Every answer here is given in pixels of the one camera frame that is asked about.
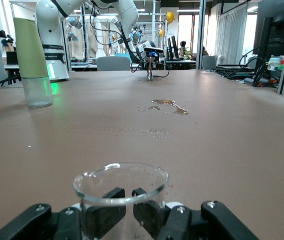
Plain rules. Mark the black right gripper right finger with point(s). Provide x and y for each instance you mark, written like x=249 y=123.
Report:
x=206 y=225

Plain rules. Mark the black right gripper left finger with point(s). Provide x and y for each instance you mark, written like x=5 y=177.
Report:
x=32 y=225

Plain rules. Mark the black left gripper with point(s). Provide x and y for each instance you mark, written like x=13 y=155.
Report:
x=154 y=58

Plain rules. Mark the clear wine glass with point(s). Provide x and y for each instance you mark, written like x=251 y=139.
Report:
x=149 y=76

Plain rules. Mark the clear glass measuring beaker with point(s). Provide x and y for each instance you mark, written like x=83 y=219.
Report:
x=121 y=202

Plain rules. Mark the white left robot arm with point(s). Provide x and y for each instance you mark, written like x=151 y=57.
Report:
x=52 y=37

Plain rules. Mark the grey blue background robot arm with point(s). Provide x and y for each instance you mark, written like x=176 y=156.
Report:
x=73 y=23
x=134 y=33

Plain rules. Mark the green potted plant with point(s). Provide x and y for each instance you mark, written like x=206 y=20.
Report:
x=188 y=53

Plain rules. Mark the grey office chair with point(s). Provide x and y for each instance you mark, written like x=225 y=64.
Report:
x=209 y=62
x=113 y=63

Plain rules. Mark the yellow hard hat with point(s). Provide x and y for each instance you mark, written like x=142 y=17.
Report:
x=170 y=17

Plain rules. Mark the small brown liquid drops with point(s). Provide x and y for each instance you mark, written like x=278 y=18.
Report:
x=170 y=185

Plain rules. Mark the brown liquid puddle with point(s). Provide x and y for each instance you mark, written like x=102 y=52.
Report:
x=179 y=111

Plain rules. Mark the brown table mat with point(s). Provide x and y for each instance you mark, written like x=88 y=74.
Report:
x=231 y=162

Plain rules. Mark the white curtain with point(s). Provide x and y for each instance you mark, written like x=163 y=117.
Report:
x=231 y=32

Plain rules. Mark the green bottle with clear base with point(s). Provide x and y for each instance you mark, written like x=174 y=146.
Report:
x=32 y=57

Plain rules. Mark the black computer monitor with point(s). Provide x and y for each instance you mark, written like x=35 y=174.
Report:
x=269 y=30

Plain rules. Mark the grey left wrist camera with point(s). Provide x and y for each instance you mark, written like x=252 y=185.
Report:
x=154 y=50

